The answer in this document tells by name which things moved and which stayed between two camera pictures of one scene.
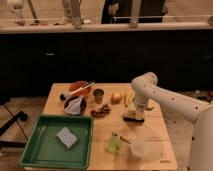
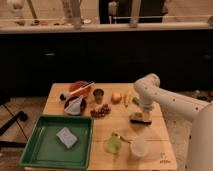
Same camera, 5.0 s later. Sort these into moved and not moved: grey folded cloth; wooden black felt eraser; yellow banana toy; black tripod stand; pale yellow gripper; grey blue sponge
Moved: wooden black felt eraser; pale yellow gripper
Not moved: grey folded cloth; yellow banana toy; grey blue sponge; black tripod stand
